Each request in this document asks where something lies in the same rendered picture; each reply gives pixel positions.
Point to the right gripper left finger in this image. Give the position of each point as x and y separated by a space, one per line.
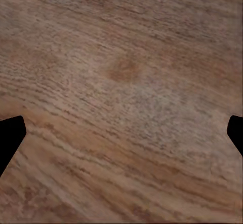
12 132

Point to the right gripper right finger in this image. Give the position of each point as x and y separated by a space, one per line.
235 132

